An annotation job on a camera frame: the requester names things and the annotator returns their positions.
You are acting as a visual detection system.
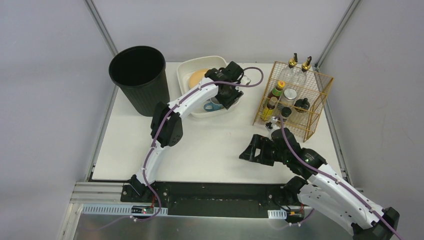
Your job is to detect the yellow label sauce bottle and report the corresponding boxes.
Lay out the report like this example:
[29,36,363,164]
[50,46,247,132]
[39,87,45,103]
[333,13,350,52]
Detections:
[261,96,278,122]

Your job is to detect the yellow cap sauce bottle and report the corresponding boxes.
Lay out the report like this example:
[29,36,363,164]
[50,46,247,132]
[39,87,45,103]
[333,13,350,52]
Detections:
[267,80,286,100]

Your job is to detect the black cap spice jar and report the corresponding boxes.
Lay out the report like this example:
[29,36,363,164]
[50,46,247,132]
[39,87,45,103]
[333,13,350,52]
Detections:
[280,106,292,122]

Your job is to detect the silver lid salt shaker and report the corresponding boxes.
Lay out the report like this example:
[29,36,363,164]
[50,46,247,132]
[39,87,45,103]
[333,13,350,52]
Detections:
[278,88,298,108]

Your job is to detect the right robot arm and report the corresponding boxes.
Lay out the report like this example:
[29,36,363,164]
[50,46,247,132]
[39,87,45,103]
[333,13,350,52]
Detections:
[239,127,400,240]

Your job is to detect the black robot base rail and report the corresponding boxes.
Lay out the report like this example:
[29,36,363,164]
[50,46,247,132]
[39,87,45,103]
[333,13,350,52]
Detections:
[69,180,352,221]

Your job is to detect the glass bottle with brown sauce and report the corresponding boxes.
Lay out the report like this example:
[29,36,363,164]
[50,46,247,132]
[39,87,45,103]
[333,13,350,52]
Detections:
[292,56,312,87]

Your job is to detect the gold wire basket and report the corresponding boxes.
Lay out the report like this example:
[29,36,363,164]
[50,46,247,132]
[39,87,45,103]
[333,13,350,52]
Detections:
[272,66,334,142]

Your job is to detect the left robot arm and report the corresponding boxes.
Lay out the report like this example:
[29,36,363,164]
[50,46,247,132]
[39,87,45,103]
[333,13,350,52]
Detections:
[130,61,245,198]

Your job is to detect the black plastic bin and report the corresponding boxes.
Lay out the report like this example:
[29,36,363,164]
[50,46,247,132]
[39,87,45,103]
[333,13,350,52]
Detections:
[108,45,170,117]

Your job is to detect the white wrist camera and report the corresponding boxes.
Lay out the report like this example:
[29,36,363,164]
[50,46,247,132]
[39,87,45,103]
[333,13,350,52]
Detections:
[240,75,252,86]
[265,116,281,139]

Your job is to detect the yellow plate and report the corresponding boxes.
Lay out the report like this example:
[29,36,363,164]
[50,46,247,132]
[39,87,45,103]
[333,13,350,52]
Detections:
[188,68,209,89]

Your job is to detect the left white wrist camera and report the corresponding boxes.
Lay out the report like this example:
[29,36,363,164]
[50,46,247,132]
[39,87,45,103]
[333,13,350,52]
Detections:
[240,75,252,86]

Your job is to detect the clear glass oil bottle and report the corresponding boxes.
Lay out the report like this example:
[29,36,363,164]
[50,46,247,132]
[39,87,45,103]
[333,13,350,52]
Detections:
[277,52,298,83]

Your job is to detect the white rectangular tub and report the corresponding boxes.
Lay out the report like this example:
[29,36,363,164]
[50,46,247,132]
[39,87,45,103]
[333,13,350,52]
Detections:
[176,55,240,119]

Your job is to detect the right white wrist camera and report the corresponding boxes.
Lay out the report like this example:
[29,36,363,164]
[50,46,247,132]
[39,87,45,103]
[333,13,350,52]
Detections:
[265,116,281,139]

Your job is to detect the blue mug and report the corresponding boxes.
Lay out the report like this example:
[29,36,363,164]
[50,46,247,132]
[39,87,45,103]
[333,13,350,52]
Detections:
[203,97,224,112]

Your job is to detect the black lid grinder jar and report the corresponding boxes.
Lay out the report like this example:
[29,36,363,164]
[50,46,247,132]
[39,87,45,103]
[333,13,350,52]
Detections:
[293,97,310,114]

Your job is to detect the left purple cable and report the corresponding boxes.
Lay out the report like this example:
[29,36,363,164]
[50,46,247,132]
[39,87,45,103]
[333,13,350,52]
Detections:
[130,66,265,223]

